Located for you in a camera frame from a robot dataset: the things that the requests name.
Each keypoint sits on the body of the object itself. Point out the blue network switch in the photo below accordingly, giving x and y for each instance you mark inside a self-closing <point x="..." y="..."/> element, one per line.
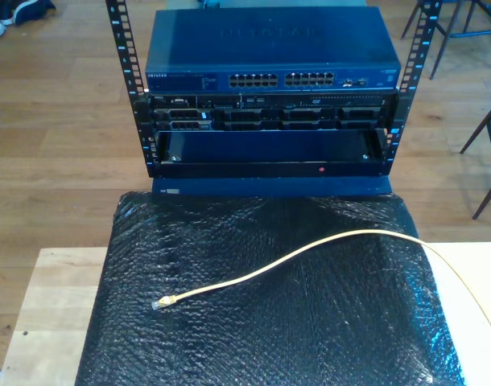
<point x="269" y="48"/>

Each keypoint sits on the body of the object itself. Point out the dark metal chair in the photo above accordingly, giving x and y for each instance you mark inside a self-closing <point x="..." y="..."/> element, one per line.
<point x="482" y="126"/>
<point x="409" y="22"/>

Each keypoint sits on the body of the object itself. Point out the black rack server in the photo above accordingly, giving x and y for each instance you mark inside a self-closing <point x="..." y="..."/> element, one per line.
<point x="302" y="116"/>

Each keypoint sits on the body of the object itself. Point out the black bubble wrap mat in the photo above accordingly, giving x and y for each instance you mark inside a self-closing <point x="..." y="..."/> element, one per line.
<point x="269" y="329"/>

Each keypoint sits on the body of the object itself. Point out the black rack frame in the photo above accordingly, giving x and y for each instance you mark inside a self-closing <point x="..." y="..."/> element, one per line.
<point x="141" y="116"/>

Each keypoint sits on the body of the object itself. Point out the dark sneaker white sole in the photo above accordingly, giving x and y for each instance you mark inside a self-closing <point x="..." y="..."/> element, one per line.
<point x="40" y="10"/>
<point x="6" y="10"/>

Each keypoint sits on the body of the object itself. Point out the black rack shelf tray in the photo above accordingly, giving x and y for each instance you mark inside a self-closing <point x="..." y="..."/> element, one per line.
<point x="269" y="169"/>

